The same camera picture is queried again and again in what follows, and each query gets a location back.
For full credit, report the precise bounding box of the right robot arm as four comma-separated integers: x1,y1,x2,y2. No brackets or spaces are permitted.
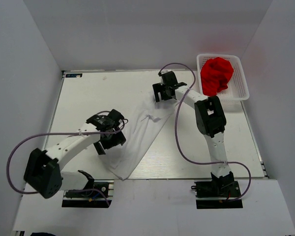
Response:
152,71,234,196

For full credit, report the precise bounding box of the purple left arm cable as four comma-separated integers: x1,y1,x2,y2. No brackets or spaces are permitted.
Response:
6,112,129,207

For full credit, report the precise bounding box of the dark blue object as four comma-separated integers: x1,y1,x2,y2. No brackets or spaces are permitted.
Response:
30,232,55,236

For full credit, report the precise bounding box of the white t shirt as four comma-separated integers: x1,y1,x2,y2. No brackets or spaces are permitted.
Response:
99,91,178,180

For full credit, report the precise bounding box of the blue label sticker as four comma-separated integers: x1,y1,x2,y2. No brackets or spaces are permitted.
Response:
65,73,83,78

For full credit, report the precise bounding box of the red t shirt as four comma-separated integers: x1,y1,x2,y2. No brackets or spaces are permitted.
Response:
200,57,234,96

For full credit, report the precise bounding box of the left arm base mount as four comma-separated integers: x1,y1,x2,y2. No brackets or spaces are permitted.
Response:
61,180,114,208

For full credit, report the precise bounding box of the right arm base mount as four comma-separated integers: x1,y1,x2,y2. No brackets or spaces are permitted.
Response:
191,181,243,209

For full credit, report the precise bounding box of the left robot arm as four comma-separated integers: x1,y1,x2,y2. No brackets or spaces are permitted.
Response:
24,109,126,199

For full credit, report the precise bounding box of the white plastic basket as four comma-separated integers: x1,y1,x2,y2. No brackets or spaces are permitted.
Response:
197,53,250,102

